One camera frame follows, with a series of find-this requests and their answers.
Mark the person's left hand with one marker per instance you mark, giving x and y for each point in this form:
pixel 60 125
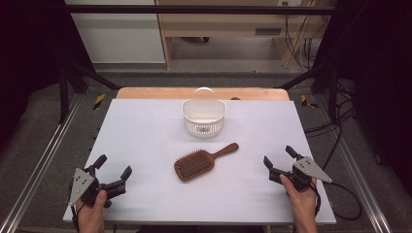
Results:
pixel 90 216

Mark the black diagonal frame strut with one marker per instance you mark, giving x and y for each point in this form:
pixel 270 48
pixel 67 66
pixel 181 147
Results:
pixel 304 76
pixel 94 76

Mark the white plastic basket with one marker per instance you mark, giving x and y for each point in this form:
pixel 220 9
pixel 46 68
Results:
pixel 204 127

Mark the brown wooden hairbrush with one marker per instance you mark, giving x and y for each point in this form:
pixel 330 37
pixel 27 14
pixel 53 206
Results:
pixel 194 165

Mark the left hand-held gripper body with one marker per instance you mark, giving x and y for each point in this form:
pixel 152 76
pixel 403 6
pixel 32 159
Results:
pixel 82 183

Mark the person's right hand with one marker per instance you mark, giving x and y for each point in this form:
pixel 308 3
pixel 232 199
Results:
pixel 302 207

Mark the aluminium floor rail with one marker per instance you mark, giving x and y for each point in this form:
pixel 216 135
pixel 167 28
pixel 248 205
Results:
pixel 362 187
pixel 42 161

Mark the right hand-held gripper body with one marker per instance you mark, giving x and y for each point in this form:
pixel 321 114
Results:
pixel 309 168

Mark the light wooden table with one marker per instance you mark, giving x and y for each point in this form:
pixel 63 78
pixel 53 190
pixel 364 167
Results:
pixel 152 93

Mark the white cabinet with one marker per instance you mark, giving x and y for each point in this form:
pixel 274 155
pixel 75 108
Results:
pixel 120 39

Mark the light wooden desk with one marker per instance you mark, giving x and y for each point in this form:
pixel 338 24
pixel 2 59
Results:
pixel 223 22

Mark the black horizontal frame bar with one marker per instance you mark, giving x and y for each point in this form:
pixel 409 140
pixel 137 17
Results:
pixel 194 9

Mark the yellow black floor tape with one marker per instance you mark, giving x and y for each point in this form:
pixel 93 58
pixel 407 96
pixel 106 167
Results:
pixel 306 101
pixel 99 101

